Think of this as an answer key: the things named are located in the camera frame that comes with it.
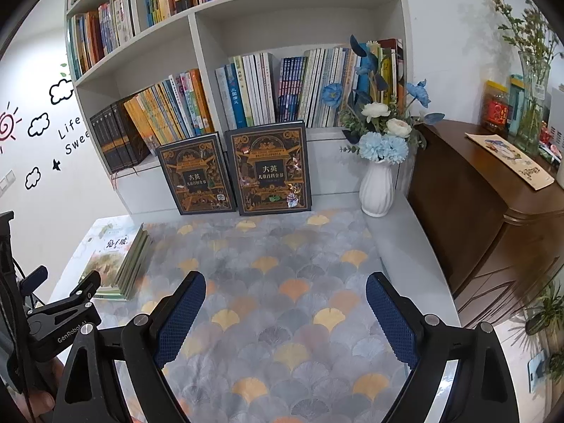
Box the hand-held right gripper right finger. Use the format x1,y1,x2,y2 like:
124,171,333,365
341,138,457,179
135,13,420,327
366,272,521,423

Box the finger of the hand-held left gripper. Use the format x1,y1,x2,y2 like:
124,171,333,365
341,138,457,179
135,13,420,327
19,265,49,297
69,270,102,314

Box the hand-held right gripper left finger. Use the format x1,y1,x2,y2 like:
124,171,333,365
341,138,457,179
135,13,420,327
48,270,208,423

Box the stack of thin books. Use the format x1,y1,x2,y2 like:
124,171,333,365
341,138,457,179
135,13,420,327
79,222,153,302

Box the row of orange yellow books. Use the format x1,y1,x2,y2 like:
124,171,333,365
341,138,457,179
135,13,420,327
123,69,215,147

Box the row of pale thin books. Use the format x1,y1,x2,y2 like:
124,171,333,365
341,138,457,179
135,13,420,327
215,39,405,129

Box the person's left hand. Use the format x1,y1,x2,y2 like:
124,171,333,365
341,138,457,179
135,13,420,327
24,355,67,423

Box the grey scalloped patterned rug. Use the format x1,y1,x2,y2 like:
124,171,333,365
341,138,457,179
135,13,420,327
48,209,463,423

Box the white ribbed vase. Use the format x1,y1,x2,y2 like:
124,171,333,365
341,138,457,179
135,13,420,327
359,159,395,218

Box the brown wooden cabinet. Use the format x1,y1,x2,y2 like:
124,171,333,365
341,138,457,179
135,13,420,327
405,119,564,331

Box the dark ornate encyclopedia book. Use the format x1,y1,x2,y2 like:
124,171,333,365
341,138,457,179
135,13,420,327
225,121,313,216
156,132,237,216

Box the row of black volumes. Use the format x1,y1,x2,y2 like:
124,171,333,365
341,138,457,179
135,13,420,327
89,100,149,173

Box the green potted plant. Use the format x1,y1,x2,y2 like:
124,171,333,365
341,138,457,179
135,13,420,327
524,280,564,382

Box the blue white flower bouquet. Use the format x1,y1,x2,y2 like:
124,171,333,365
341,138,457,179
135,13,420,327
321,34,446,166

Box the beige illustrated booklet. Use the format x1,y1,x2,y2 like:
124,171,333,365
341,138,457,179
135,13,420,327
465,131,555,191

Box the red label jar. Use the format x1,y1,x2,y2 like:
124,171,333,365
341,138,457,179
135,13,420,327
482,80,514,133

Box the clear glass vase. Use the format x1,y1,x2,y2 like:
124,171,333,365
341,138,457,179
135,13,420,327
517,50,551,155

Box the teal box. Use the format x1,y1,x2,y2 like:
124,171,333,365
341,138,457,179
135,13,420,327
509,74,527,135

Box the green leafy sprigs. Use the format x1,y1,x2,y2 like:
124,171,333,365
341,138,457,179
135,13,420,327
491,0,564,111

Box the white bookshelf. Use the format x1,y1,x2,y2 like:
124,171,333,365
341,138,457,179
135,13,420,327
64,0,415,216

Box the black wall lettering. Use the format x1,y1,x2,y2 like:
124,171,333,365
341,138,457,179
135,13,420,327
59,117,91,157

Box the red sun wall sticker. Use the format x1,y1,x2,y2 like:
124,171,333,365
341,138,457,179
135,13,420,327
0,101,22,155

